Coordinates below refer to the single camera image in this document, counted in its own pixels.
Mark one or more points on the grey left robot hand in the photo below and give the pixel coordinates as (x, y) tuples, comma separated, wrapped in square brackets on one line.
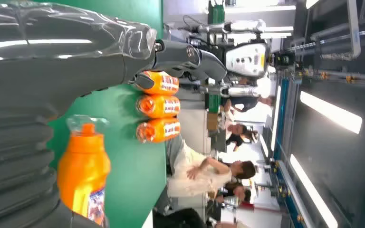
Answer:
[(59, 69)]

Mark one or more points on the orange bottle with clear cap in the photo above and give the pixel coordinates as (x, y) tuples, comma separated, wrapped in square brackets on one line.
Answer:
[(165, 84), (159, 106), (159, 130), (83, 170)]

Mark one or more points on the brown cardboard box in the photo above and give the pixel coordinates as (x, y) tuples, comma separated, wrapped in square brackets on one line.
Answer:
[(212, 121)]

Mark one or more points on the person seated in chair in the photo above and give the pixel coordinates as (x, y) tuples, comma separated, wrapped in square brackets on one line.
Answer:
[(195, 182)]

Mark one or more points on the background humanoid robot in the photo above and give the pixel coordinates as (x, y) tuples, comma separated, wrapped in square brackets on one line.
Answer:
[(248, 58)]

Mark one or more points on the person at white desk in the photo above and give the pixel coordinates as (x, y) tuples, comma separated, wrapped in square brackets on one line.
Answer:
[(179, 220)]

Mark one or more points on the narrow ceiling light strip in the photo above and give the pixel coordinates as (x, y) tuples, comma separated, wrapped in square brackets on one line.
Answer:
[(277, 116)]

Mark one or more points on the long ceiling light panel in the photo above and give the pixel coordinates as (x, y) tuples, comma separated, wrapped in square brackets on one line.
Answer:
[(311, 190), (330, 112)]

